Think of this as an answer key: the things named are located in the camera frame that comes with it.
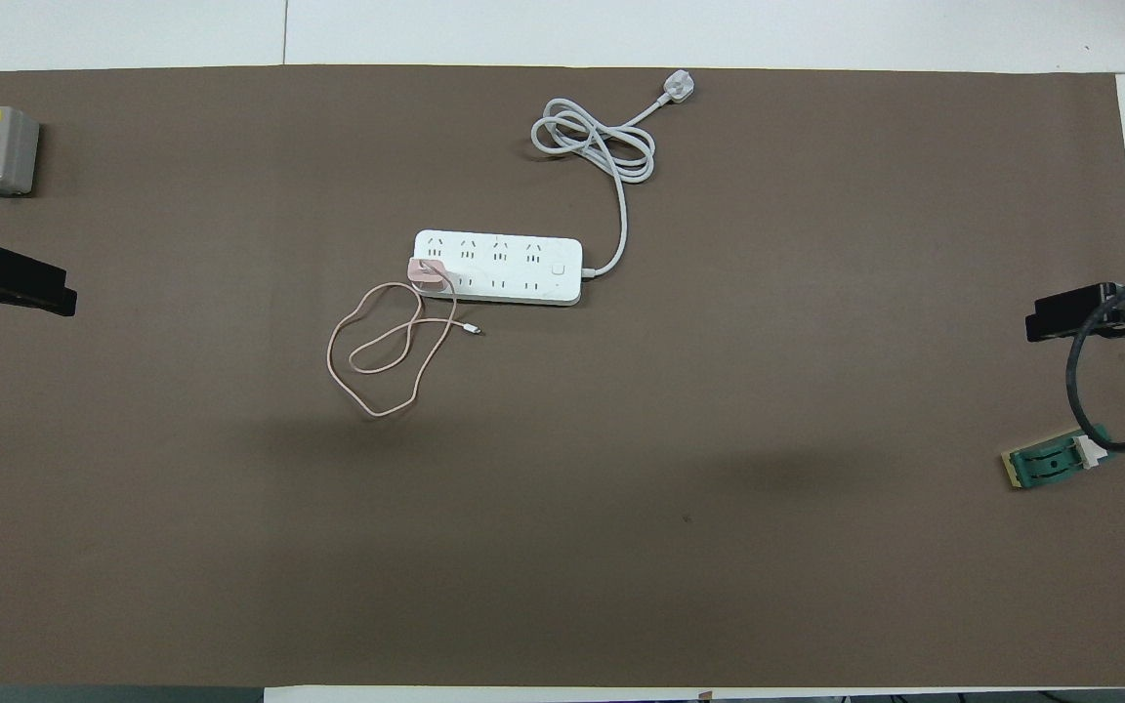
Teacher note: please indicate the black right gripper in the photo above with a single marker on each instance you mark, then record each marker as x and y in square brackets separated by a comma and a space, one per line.
[1124, 312]

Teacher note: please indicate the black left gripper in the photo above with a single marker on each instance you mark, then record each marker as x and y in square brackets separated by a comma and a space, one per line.
[16, 273]

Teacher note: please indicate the pink charger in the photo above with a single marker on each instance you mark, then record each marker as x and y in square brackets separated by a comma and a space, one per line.
[423, 270]

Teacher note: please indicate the white power strip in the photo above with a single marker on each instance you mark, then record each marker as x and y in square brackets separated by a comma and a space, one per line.
[514, 256]

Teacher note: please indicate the brown table mat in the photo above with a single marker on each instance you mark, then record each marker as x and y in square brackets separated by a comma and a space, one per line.
[621, 537]

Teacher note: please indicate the green knife switch block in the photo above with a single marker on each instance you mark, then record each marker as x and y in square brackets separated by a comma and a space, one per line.
[1041, 466]

